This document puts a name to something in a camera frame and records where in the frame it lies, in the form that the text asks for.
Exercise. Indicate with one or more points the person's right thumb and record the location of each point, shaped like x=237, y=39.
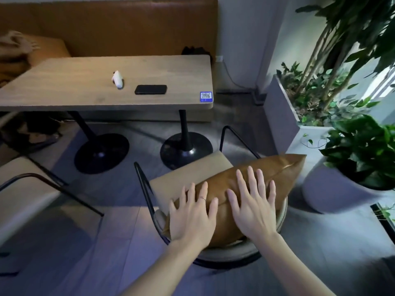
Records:
x=233, y=203

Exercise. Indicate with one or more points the beige knitted blanket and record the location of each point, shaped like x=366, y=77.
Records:
x=12, y=47

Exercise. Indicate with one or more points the person's left thumb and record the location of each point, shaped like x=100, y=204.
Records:
x=213, y=211

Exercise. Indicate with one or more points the black frame chair beige seat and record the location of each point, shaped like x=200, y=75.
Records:
x=21, y=194
x=191, y=172

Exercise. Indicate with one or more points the small white device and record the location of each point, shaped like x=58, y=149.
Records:
x=117, y=79

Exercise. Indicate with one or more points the dark bag under table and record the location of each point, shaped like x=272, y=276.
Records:
x=34, y=129

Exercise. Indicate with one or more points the person's left middle finger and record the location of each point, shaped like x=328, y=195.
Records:
x=192, y=196

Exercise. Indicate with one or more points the leafy green pothos plant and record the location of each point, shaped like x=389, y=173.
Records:
x=361, y=147

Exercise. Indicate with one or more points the white wall socket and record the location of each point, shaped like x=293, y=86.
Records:
x=219, y=58

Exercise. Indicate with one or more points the brown leather pillow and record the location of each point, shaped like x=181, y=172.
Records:
x=287, y=169

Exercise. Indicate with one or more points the person's left hand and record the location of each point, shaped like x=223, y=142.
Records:
x=189, y=223

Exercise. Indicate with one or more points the round white plant pot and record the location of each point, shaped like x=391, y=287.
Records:
x=333, y=194

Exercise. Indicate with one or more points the black smartphone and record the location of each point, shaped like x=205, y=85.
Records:
x=150, y=89

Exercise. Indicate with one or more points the white rectangular planter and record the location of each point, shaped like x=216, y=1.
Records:
x=277, y=120

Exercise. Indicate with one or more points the brown leather bench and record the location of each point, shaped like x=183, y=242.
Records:
x=117, y=24

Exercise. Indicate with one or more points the tall green tree plant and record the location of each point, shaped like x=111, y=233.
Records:
x=348, y=36

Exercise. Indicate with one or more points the person's right middle finger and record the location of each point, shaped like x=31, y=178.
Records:
x=252, y=184

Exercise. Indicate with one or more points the orange seat cushion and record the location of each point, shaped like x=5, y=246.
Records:
x=46, y=49

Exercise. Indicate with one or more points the person's right little finger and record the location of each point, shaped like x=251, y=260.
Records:
x=272, y=194

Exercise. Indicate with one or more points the black bag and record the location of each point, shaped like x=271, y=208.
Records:
x=196, y=51

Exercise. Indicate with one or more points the person's right forearm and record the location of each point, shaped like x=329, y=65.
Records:
x=291, y=268

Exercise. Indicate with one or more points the person's left forearm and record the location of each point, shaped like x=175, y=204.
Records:
x=168, y=271

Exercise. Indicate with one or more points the person's left little finger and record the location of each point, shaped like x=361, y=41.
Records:
x=172, y=210

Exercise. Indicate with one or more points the blue square code sticker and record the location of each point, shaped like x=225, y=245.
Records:
x=206, y=96

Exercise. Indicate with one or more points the wooden table with black pedestals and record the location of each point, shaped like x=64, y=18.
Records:
x=77, y=80

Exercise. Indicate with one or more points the black planter box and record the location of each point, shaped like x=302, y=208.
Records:
x=384, y=218

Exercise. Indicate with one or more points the person's right hand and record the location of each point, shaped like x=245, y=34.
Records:
x=254, y=217

